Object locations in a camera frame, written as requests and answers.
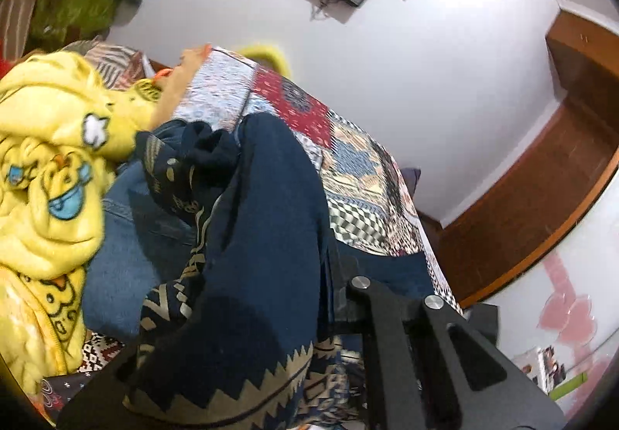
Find green box with orange edge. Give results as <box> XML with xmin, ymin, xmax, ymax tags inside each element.
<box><xmin>31</xmin><ymin>0</ymin><xmax>121</xmax><ymax>41</ymax></box>

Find orange cloth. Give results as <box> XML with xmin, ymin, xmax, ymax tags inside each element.
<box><xmin>155</xmin><ymin>46</ymin><xmax>214</xmax><ymax>87</ymax></box>

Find wooden door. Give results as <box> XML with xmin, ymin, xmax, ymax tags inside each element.
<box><xmin>421</xmin><ymin>9</ymin><xmax>619</xmax><ymax>310</ymax></box>

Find navy patterned hoodie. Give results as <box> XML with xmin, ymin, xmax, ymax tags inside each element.
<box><xmin>118</xmin><ymin>113</ymin><xmax>436</xmax><ymax>430</ymax></box>

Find yellow cartoon fleece blanket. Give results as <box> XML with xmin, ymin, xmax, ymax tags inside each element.
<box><xmin>0</xmin><ymin>50</ymin><xmax>194</xmax><ymax>406</ymax></box>

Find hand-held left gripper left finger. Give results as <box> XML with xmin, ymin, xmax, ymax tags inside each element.
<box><xmin>57</xmin><ymin>347</ymin><xmax>161</xmax><ymax>430</ymax></box>

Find black cable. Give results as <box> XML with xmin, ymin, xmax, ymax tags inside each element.
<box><xmin>309</xmin><ymin>0</ymin><xmax>339</xmax><ymax>22</ymax></box>

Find pink wall stickers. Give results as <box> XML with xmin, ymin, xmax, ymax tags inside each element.
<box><xmin>537</xmin><ymin>251</ymin><xmax>600</xmax><ymax>348</ymax></box>

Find blue denim jacket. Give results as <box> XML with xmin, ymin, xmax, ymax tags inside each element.
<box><xmin>80</xmin><ymin>121</ymin><xmax>209</xmax><ymax>348</ymax></box>

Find printed photo card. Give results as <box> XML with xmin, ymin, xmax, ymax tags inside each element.
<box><xmin>513</xmin><ymin>345</ymin><xmax>569</xmax><ymax>394</ymax></box>

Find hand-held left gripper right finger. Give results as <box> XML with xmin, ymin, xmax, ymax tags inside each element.
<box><xmin>333</xmin><ymin>244</ymin><xmax>566</xmax><ymax>430</ymax></box>

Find yellow ring pillow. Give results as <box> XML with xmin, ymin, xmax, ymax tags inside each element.
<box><xmin>239</xmin><ymin>43</ymin><xmax>291</xmax><ymax>73</ymax></box>

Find zigzag patterned pillow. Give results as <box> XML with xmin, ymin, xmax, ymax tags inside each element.
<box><xmin>82</xmin><ymin>41</ymin><xmax>146</xmax><ymax>90</ymax></box>

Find patchwork printed bedspread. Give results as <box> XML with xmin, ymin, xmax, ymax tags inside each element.
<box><xmin>77</xmin><ymin>46</ymin><xmax>465</xmax><ymax>373</ymax></box>

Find green flat item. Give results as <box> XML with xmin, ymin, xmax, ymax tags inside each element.
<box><xmin>549</xmin><ymin>372</ymin><xmax>588</xmax><ymax>404</ymax></box>

